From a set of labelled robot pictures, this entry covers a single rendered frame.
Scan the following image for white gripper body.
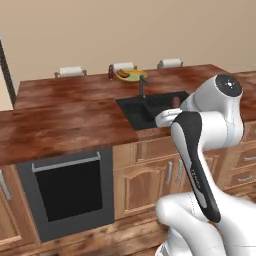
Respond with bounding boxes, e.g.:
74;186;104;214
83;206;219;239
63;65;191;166
154;108;184;129

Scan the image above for yellow plate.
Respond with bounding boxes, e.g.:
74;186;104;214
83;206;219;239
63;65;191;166
115;69;149;83

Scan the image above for hot dog bun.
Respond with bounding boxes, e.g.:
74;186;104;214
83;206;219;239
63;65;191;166
117;69;135;80

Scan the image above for dark red condiment bottle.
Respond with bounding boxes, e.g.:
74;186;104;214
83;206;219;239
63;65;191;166
107;64;115;81

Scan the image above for black kitchen sink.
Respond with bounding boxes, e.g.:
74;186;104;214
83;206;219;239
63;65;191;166
115;90;191;132

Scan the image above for wooden panel under sink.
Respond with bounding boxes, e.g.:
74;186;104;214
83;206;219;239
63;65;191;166
134;135;180;165

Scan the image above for black sink tap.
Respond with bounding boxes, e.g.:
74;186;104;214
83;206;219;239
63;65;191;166
138;75;150;100

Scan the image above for wooden cupboard door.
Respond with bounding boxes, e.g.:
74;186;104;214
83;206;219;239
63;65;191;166
173;149;231;194
0;164;38;249
113;159;175;221

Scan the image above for wooden drawer front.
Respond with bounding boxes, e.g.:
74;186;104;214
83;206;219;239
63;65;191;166
228;166;256;189
237;145;256;168

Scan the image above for dark tall fitting edge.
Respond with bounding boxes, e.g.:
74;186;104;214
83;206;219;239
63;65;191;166
0;37;18;108

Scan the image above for silver cupboard door handle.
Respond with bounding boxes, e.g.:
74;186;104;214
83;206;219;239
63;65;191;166
0;169;13;202
175;159;184;185
165;161;174;186

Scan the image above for silver dishwasher handle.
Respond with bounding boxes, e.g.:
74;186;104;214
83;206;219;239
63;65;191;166
31;151;102;174

